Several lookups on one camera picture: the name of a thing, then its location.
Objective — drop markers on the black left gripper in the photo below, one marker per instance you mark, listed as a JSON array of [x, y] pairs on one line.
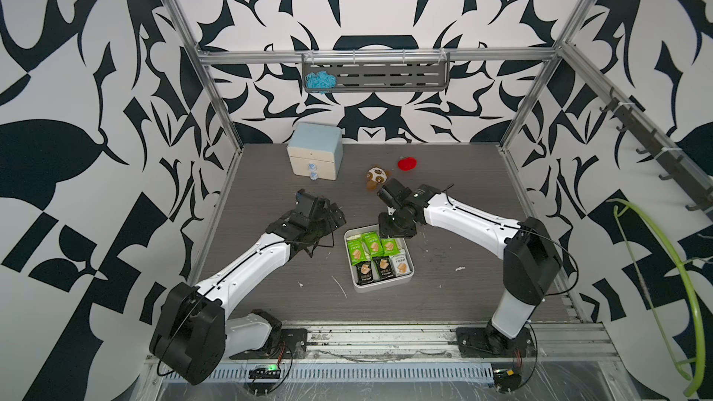
[[328, 223]]

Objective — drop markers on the light blue drawer cabinet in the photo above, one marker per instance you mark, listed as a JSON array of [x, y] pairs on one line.
[[316, 151]]

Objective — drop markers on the white cookie packet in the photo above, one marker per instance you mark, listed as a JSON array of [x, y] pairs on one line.
[[400, 265]]

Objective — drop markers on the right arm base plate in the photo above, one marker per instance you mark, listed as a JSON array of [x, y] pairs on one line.
[[487, 342]]

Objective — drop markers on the blue crochet item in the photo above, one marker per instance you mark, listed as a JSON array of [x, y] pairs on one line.
[[320, 81]]

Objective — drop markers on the brown white plush toy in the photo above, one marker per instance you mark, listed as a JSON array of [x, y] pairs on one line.
[[377, 176]]

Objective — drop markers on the green cookie packet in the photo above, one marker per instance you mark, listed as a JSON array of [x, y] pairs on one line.
[[356, 250], [373, 244], [390, 247]]

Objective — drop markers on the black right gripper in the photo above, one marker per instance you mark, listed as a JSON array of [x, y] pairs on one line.
[[385, 231]]

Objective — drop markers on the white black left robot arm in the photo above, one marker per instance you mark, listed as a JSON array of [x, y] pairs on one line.
[[195, 331]]

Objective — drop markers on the black cookie packet left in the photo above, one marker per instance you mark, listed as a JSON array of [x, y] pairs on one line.
[[364, 273]]

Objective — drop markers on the black cookie packet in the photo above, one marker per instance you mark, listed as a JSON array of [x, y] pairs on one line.
[[364, 273], [382, 267]]

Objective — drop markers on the black cookie packet middle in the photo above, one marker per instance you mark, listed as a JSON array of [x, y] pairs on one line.
[[382, 267]]

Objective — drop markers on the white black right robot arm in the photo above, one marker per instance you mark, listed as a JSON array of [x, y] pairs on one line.
[[529, 256]]

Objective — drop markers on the grey wall rack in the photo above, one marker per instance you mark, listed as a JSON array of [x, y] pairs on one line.
[[380, 71]]

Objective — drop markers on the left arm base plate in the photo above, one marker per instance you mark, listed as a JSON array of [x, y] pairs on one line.
[[290, 344]]

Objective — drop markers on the red plush heart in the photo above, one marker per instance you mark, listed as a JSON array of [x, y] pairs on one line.
[[407, 164]]

